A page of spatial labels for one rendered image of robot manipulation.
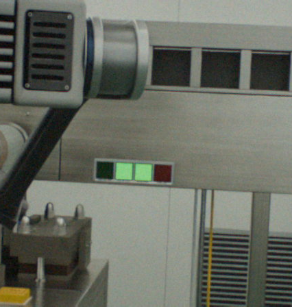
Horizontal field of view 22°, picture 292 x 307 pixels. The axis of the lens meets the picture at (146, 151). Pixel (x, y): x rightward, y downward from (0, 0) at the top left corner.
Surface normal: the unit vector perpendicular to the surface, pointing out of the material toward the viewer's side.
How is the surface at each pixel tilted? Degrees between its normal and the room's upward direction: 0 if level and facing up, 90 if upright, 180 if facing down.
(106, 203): 90
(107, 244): 90
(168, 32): 90
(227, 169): 90
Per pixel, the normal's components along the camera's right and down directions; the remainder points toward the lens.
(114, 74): 0.18, 0.51
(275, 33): -0.08, 0.05
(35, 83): 0.23, 0.06
